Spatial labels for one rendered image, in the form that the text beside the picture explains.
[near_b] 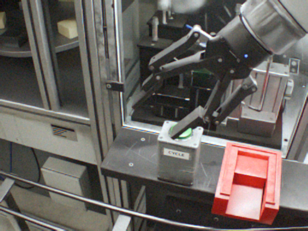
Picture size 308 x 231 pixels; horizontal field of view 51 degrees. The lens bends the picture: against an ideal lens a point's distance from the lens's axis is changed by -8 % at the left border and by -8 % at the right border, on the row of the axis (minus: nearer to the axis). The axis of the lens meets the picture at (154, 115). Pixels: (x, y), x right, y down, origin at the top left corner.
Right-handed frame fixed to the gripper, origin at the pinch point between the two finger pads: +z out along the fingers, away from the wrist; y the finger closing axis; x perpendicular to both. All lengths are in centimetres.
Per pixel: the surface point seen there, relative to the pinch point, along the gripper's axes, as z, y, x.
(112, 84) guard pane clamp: 14.8, 6.0, -17.7
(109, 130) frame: 27.6, -2.1, -18.9
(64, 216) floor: 120, -28, -47
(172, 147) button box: 6.9, -7.7, -2.4
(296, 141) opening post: -8.0, -31.0, -12.4
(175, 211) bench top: 31.3, -30.0, -11.8
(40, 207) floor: 129, -17, -50
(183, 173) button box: 10.4, -14.2, -2.3
